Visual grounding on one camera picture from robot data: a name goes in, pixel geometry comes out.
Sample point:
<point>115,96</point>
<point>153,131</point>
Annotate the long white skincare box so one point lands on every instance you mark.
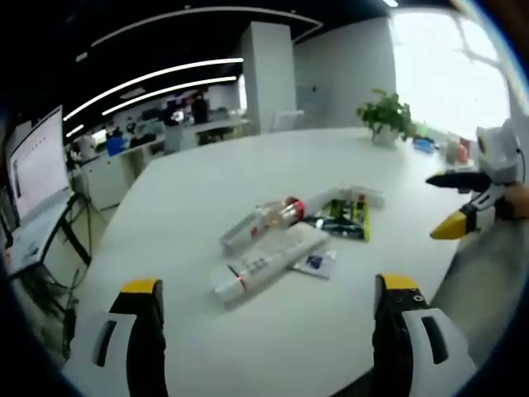
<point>343,196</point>

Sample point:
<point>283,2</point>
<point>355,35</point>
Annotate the potted green plant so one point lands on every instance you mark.
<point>386,118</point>

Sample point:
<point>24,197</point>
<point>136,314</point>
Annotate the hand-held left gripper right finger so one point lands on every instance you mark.
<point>396,331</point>

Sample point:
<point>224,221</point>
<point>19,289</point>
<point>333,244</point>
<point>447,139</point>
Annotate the white round table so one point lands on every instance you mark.
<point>289,231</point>

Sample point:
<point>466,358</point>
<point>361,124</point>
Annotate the white skincare tube red band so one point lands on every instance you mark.
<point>264,264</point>

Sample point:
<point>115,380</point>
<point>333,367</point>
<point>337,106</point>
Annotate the green cup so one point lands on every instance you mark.
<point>451,152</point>

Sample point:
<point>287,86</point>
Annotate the person's right hand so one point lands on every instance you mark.
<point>518,202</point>

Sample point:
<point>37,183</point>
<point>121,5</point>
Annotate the large display screen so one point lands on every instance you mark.
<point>37,165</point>

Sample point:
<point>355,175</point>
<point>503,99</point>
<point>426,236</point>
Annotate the white blue skincare sachet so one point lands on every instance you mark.
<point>316,262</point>

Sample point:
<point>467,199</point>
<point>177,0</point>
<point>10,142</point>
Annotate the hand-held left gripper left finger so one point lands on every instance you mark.
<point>144,331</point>

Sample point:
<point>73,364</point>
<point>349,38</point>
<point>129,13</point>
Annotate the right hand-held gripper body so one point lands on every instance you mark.
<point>498,153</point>

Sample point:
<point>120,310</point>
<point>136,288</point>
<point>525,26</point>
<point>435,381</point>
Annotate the white chair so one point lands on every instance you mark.
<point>287,120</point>

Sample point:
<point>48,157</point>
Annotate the black screen stand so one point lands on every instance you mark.
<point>72,231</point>

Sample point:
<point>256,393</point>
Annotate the blue storage bin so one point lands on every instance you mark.
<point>116,145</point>

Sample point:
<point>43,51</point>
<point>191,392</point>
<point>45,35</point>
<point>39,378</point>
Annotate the white office counter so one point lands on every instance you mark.
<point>136,161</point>

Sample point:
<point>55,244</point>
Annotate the clear skincare bottle red cap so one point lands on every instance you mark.
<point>268,217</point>

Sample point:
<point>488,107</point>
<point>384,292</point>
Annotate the blue box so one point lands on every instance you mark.
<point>425,144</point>

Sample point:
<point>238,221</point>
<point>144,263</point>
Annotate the green black skincare packet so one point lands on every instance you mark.
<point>345,219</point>

